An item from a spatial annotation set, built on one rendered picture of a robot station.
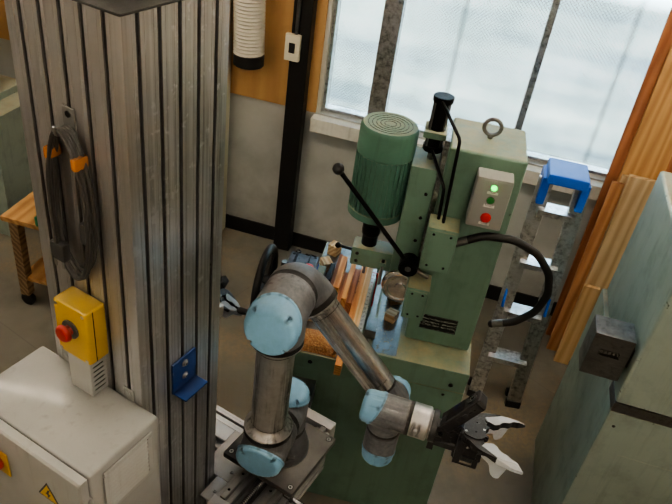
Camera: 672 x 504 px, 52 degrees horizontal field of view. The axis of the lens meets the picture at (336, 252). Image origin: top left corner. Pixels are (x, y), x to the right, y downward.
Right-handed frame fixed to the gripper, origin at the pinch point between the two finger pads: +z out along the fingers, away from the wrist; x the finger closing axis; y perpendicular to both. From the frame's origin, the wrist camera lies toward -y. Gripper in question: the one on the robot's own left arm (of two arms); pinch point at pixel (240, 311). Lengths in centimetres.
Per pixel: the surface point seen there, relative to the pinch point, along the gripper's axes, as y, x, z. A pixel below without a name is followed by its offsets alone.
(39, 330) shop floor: 115, -27, -61
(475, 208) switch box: -92, 5, 29
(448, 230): -83, 7, 28
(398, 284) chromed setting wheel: -54, 4, 31
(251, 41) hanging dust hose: -20, -130, -64
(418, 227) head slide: -71, -4, 24
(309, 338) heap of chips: -35.2, 27.4, 16.8
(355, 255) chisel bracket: -46.3, -5.7, 16.7
